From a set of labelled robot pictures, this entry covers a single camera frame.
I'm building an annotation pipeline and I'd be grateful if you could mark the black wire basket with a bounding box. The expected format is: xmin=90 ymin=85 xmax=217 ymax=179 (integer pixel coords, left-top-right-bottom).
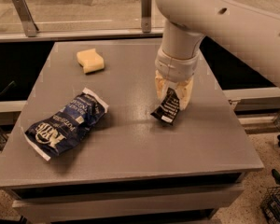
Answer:
xmin=260 ymin=187 xmax=280 ymax=224

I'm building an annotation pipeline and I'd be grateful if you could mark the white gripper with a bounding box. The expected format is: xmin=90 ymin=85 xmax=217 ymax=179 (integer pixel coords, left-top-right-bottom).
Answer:
xmin=155 ymin=48 xmax=199 ymax=110

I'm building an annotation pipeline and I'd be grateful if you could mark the black cable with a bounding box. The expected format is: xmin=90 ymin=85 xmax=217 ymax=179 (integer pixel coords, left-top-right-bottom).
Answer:
xmin=0 ymin=80 xmax=17 ymax=99

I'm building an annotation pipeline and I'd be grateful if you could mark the grey table drawer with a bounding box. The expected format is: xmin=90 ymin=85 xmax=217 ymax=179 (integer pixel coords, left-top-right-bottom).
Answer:
xmin=13 ymin=183 xmax=244 ymax=223

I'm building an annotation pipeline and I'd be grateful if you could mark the left metal glass bracket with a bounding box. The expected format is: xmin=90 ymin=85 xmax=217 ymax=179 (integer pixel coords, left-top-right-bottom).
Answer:
xmin=11 ymin=0 xmax=38 ymax=37

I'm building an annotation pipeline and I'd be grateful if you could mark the metal glass bracket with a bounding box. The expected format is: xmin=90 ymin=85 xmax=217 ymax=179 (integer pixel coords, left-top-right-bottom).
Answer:
xmin=11 ymin=0 xmax=38 ymax=37
xmin=141 ymin=0 xmax=152 ymax=33

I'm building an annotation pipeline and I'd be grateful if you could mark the black rxbar chocolate wrapper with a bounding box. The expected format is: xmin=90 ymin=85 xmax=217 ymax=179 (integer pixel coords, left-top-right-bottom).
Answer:
xmin=151 ymin=88 xmax=179 ymax=125

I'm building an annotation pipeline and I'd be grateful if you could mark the middle metal glass bracket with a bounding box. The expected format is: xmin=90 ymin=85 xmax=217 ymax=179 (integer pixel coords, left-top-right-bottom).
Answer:
xmin=141 ymin=0 xmax=152 ymax=33

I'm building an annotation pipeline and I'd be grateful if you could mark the blue chip bag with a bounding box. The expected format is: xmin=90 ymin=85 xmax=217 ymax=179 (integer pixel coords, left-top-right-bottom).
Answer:
xmin=24 ymin=88 xmax=108 ymax=161

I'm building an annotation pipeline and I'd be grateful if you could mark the yellow sponge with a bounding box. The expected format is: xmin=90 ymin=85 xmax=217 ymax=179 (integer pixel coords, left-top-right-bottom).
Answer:
xmin=77 ymin=49 xmax=105 ymax=74

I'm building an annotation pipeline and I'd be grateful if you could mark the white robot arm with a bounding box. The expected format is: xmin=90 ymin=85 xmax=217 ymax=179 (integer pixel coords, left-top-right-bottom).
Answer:
xmin=155 ymin=0 xmax=280 ymax=109

